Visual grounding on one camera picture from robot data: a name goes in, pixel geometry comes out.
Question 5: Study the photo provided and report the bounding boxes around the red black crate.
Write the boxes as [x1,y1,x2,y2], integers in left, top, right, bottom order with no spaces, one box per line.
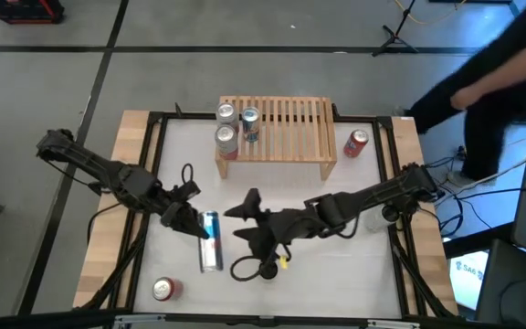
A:
[0,0,66,26]

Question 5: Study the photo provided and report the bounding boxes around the silver red beverage can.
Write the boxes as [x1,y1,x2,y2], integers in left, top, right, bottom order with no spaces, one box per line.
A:
[214,123,240,161]

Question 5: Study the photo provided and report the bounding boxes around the wooden slatted shelf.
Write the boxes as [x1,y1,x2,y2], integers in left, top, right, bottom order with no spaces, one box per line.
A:
[215,94,338,181]

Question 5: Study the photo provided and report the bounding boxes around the black round table camera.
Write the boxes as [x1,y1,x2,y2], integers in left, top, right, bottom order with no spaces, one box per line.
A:
[258,262,279,281]

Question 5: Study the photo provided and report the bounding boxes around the black aluminium table frame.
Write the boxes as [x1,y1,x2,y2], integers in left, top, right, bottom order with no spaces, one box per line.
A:
[79,110,458,321]

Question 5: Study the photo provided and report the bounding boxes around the red can white lettering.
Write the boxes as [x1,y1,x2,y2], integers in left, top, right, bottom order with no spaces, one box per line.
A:
[342,128,370,159]

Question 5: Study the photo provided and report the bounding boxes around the person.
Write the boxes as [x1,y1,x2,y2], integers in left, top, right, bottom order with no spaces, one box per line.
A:
[393,0,526,189]

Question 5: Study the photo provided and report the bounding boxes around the small blue silver can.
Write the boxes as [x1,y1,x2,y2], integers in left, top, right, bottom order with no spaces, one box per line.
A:
[241,106,261,143]

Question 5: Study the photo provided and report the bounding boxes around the tall blue silver can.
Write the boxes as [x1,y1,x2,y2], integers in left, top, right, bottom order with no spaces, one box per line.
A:
[197,209,225,274]

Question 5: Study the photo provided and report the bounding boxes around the person's hand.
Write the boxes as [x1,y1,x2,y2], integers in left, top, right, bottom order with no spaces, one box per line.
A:
[449,85,479,111]

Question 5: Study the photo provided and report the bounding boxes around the white printed sheet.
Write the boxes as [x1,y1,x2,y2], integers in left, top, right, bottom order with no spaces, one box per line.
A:
[447,249,490,312]

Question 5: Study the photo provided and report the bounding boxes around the silver pink beverage can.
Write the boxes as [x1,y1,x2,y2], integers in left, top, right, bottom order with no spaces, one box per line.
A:
[216,101,240,133]

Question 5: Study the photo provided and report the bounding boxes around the white Celsius can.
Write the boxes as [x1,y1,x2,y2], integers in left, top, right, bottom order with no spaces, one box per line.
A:
[363,204,401,234]

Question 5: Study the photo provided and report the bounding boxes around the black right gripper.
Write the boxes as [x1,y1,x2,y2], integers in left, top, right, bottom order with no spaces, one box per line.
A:
[223,186,319,261]

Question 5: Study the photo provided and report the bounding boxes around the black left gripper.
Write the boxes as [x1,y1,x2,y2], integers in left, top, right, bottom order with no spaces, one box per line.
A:
[146,180,212,240]

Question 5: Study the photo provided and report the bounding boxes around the black tripod stand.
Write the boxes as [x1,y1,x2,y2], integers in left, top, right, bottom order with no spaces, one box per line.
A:
[371,0,422,58]

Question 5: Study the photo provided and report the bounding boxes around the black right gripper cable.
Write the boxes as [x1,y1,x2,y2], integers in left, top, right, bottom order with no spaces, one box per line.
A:
[229,244,291,283]

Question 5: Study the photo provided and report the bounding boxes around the person's forearm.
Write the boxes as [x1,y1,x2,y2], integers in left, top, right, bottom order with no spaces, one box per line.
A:
[468,38,526,100]

